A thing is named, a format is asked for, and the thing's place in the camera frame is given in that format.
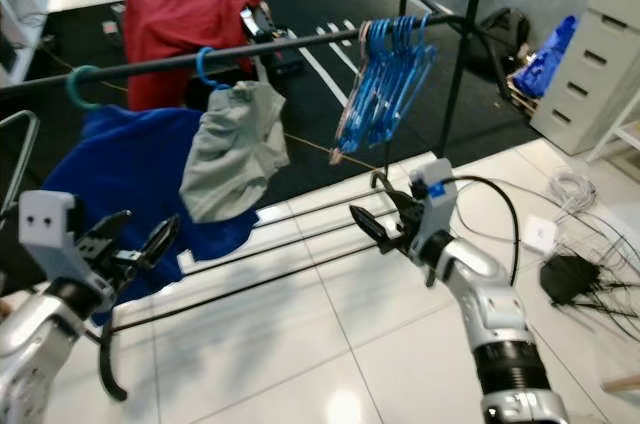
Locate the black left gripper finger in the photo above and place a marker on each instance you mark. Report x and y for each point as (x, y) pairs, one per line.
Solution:
(160, 244)
(105, 229)

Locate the blue plastic hanger bunch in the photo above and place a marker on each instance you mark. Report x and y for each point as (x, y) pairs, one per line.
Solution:
(390, 84)

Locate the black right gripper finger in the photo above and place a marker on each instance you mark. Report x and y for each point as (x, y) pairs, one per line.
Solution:
(372, 227)
(402, 204)

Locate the white open shelf unit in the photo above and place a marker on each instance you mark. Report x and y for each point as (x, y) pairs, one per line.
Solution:
(20, 4)

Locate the wooden pallet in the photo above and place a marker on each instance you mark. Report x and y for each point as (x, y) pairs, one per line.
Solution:
(520, 96)

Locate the red cloth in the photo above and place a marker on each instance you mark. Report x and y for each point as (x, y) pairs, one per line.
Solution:
(180, 34)

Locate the white power adapter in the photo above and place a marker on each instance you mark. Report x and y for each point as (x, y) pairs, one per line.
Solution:
(540, 234)

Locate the black metal clothes rack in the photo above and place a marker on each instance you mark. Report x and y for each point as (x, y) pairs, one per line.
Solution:
(290, 43)

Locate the blue garment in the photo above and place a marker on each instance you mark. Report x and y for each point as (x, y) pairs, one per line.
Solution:
(130, 164)

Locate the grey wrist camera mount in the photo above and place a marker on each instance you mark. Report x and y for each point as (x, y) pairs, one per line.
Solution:
(435, 194)
(48, 234)

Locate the metal chair frame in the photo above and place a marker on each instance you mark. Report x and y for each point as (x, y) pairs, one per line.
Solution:
(36, 134)

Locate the black bag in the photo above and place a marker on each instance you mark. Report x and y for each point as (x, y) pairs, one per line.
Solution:
(505, 34)

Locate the white drawer cabinet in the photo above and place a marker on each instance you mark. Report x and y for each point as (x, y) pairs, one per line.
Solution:
(595, 54)

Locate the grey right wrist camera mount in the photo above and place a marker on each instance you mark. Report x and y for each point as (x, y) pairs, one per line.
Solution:
(435, 194)

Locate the green plastic hanger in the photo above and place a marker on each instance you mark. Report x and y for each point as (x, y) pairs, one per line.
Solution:
(70, 87)

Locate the blue hanger carrying shorts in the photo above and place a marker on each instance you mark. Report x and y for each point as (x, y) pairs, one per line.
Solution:
(201, 69)

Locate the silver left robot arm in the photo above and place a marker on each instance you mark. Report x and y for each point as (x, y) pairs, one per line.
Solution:
(50, 354)

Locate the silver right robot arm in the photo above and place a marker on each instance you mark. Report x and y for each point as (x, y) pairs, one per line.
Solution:
(490, 314)

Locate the grey-green shorts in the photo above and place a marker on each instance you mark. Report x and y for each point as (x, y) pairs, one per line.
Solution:
(230, 154)

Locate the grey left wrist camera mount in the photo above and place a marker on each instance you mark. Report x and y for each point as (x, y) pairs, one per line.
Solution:
(48, 234)

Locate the blue bag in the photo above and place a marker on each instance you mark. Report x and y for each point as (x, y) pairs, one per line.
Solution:
(550, 59)

